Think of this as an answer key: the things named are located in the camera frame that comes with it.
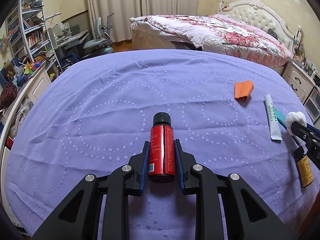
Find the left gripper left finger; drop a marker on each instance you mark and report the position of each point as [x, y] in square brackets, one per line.
[77, 216]

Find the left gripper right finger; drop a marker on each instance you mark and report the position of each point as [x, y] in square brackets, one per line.
[226, 206]

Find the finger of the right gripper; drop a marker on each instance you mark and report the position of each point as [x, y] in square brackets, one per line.
[313, 129]

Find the white tissue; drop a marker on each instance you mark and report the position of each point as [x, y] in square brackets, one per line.
[291, 117]

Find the amber bottle yellow label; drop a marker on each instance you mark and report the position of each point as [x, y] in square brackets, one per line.
[303, 167]

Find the red bottle black cap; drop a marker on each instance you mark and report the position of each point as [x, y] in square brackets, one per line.
[161, 168]

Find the clear plastic drawer unit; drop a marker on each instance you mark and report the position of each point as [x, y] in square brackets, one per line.
[312, 104]

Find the white green tube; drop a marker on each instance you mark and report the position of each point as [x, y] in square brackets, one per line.
[275, 133]

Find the white nightstand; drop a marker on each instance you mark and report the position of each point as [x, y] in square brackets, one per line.
[299, 81]

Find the orange folded paper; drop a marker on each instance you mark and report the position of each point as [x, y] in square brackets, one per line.
[242, 90]

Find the purple bed sheet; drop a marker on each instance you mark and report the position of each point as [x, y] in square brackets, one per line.
[99, 113]

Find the floral pink quilt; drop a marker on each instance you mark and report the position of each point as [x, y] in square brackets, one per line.
[215, 33]

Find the grey study desk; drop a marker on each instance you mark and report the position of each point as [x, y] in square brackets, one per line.
[63, 40]

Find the grey desk chair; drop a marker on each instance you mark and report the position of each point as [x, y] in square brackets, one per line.
[101, 45]

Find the white bookshelf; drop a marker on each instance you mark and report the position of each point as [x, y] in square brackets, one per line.
[29, 40]

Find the beige curtains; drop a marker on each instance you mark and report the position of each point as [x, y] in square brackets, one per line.
[123, 10]

